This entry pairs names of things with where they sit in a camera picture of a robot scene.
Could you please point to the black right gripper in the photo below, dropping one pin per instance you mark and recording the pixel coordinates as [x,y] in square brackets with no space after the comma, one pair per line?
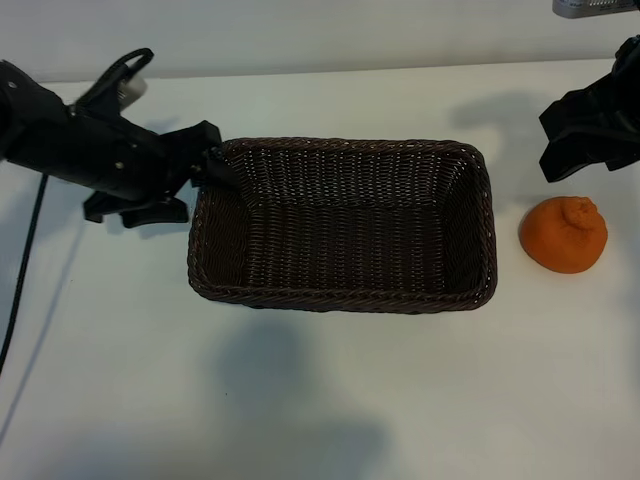
[617,122]

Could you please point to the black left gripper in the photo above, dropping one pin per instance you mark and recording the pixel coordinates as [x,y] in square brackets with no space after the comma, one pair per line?
[115,155]

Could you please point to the orange with knobby stem end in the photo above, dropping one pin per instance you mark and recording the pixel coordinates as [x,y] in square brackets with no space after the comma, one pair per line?
[560,240]

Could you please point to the dark brown wicker basket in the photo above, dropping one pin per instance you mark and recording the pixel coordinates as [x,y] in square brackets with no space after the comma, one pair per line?
[345,235]

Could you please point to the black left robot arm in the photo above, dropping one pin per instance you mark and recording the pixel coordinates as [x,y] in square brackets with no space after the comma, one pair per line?
[25,115]

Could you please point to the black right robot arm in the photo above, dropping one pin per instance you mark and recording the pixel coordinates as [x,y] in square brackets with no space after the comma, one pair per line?
[629,52]

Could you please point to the grey metal device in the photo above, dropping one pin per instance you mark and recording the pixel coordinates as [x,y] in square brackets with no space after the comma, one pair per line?
[595,7]

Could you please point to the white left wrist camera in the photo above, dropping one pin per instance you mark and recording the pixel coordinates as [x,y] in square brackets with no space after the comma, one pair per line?
[134,90]

